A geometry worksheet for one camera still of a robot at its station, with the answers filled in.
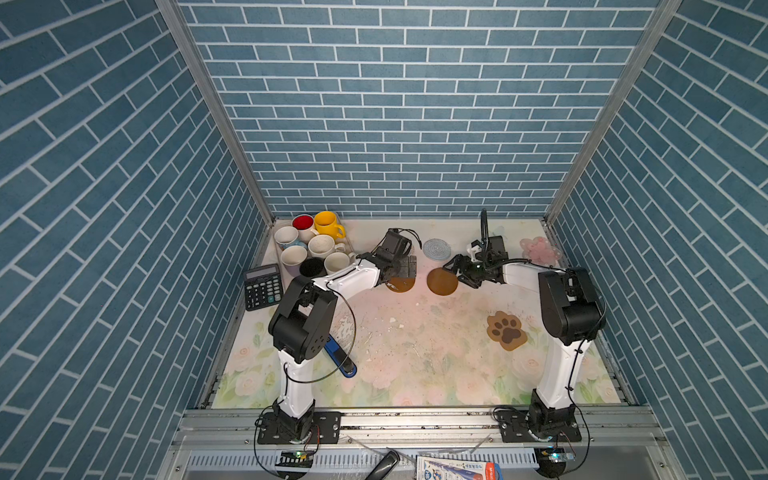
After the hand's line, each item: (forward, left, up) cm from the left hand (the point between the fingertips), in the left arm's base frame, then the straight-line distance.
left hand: (402, 263), depth 97 cm
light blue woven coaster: (+12, -14, -8) cm, 20 cm away
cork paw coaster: (-20, -32, -8) cm, 38 cm away
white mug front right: (+1, +22, 0) cm, 22 cm away
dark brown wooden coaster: (-2, -14, -7) cm, 16 cm away
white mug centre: (+10, +28, -3) cm, 30 cm away
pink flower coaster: (+11, -53, -8) cm, 55 cm away
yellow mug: (+18, +27, +1) cm, 32 cm away
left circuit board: (-51, +27, -11) cm, 59 cm away
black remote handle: (-53, +6, -4) cm, 54 cm away
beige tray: (+14, +42, -1) cm, 44 cm away
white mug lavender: (+4, +37, -2) cm, 38 cm away
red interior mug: (+19, +36, -1) cm, 41 cm away
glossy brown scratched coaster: (-4, +1, -6) cm, 7 cm away
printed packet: (-54, -7, -7) cm, 54 cm away
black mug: (-1, +30, -1) cm, 30 cm away
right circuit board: (-52, -36, -9) cm, 64 cm away
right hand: (+1, -16, -4) cm, 16 cm away
